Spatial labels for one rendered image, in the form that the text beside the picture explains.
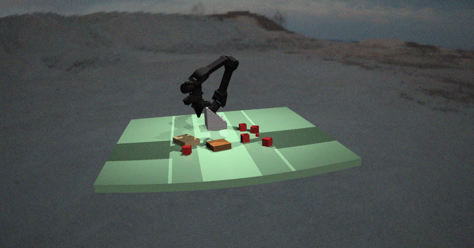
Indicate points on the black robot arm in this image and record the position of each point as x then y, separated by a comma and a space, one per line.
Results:
202, 75

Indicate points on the brown wooden board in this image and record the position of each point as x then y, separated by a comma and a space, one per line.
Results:
186, 140

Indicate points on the orange square block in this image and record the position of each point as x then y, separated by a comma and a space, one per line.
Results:
218, 145

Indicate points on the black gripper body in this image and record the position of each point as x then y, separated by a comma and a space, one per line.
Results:
200, 102

